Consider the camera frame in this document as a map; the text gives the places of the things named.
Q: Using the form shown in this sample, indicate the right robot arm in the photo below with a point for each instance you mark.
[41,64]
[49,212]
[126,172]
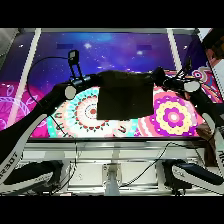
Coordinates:
[203,105]

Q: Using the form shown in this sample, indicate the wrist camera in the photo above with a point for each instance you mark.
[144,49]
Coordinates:
[74,61]
[187,68]

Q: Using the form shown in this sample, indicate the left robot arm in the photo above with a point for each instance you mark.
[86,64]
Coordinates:
[30,125]

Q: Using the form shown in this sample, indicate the dark brown garment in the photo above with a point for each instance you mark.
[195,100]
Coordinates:
[125,100]

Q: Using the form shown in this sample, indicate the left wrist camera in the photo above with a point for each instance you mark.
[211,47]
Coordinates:
[74,61]

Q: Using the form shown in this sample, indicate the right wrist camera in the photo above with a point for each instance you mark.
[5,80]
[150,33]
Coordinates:
[187,68]

